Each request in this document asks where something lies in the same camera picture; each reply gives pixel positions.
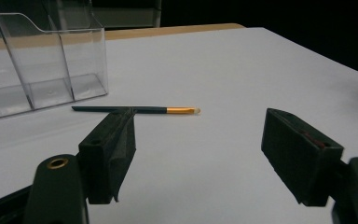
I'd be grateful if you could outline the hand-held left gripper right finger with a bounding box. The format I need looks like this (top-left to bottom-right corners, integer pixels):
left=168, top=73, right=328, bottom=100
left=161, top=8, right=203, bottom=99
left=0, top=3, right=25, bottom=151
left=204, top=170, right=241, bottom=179
left=260, top=107, right=345, bottom=207

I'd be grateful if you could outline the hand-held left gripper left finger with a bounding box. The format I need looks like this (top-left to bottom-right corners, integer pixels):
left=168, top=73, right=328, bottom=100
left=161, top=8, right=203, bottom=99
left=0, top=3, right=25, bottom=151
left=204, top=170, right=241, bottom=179
left=78, top=106, right=137, bottom=205

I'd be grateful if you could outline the black makeup brush gold ferrule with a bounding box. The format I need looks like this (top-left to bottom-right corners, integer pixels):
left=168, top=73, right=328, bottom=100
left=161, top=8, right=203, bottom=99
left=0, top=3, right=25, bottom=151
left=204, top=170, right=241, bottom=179
left=71, top=105, right=201, bottom=116

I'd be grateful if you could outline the clear acrylic organizer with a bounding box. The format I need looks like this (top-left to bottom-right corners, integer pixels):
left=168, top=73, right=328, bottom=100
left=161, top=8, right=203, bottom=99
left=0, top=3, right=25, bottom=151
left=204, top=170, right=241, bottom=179
left=0, top=0, right=109, bottom=121

